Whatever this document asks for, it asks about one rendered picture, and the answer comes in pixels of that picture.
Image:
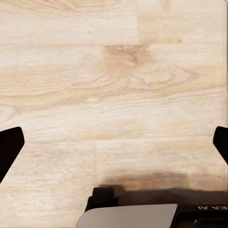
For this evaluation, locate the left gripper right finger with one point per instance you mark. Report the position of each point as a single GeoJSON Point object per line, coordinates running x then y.
{"type": "Point", "coordinates": [220, 140]}

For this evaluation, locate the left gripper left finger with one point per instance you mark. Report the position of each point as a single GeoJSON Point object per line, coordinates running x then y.
{"type": "Point", "coordinates": [11, 143]}

